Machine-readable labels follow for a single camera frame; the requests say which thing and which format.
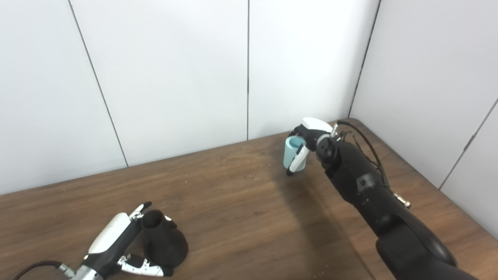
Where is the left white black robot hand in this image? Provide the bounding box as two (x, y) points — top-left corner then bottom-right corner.
(82, 201), (177, 277)

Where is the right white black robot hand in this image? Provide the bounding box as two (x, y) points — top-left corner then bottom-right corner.
(286, 117), (334, 176)

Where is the light blue cylinder cup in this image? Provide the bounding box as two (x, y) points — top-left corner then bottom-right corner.
(283, 136), (308, 170)

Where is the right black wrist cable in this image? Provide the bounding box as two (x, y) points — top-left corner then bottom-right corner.
(331, 121), (412, 209)

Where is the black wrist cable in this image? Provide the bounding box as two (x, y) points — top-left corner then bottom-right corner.
(12, 261), (76, 280)
(331, 121), (412, 209)

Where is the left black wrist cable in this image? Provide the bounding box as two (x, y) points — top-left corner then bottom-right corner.
(12, 261), (76, 280)

